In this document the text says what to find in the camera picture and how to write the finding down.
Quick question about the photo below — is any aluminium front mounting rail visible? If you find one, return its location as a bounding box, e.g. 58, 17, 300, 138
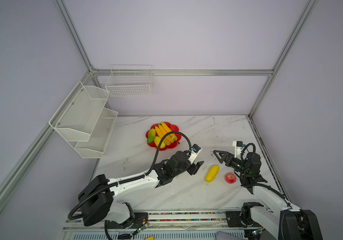
62, 208, 280, 232

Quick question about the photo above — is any green yellow fake mango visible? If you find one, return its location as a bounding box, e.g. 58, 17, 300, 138
147, 129, 156, 144

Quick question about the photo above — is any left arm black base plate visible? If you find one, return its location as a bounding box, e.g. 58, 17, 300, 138
106, 212, 148, 229

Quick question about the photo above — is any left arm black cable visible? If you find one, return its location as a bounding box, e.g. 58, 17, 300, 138
144, 131, 193, 176

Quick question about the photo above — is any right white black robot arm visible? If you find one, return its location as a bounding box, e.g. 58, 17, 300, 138
213, 150, 323, 240

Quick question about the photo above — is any yellow fake fruit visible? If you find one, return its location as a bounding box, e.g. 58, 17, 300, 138
205, 165, 220, 183

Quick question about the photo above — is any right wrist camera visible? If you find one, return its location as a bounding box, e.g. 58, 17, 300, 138
233, 141, 246, 157

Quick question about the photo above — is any white wire wall basket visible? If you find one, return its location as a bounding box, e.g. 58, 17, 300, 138
105, 65, 153, 97

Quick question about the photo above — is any red fake apple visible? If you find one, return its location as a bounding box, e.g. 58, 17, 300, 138
225, 173, 237, 184

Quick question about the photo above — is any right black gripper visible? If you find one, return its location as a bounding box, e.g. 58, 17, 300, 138
213, 151, 249, 176

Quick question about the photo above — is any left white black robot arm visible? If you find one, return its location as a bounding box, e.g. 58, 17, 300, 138
67, 145, 203, 228

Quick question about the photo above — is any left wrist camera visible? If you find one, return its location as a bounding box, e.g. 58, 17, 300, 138
189, 144, 202, 164

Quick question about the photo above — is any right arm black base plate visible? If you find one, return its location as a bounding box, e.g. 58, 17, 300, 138
225, 211, 247, 228

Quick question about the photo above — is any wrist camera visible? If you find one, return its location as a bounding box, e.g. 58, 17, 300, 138
189, 144, 202, 164
233, 141, 246, 157

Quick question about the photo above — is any white mesh two-tier shelf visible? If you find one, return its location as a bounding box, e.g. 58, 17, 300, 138
48, 82, 118, 159

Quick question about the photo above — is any yellow fake lemon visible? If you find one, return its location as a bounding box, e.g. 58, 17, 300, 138
153, 136, 166, 149

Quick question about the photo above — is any yellow fake banana bunch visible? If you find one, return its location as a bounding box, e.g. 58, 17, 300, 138
154, 122, 178, 146

